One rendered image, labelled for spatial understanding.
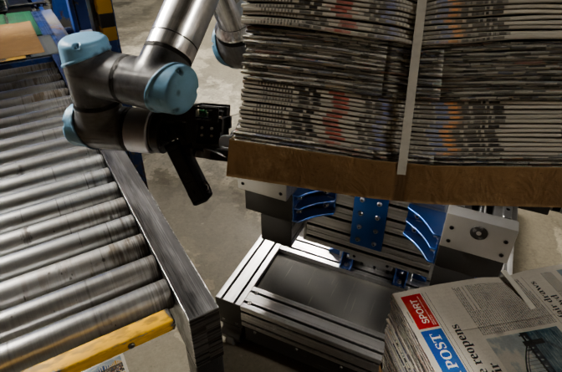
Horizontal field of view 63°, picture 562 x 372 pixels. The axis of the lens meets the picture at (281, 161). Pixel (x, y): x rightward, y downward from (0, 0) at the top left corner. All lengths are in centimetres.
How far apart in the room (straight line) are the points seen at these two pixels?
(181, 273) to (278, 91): 40
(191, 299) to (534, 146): 52
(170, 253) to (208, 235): 124
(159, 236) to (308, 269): 83
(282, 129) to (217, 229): 161
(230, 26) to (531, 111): 75
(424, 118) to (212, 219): 172
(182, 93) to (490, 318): 54
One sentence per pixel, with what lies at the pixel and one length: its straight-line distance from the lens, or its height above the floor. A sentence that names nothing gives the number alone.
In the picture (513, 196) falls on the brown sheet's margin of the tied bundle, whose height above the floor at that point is 108.
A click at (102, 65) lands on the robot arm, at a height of 112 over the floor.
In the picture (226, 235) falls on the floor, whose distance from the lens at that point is 207.
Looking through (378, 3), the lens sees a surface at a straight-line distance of 50.
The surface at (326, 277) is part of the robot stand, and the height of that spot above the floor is 21.
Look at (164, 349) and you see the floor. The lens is 172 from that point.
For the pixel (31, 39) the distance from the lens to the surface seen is 209.
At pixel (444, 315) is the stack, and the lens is 73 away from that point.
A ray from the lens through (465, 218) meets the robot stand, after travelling 101.
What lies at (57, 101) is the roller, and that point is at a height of 80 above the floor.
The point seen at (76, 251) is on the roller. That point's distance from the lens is 93.
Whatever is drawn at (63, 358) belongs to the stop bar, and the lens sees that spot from 72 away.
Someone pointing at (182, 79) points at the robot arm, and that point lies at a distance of 67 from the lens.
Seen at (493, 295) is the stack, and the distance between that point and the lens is 79.
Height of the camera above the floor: 137
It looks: 33 degrees down
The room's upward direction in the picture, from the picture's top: straight up
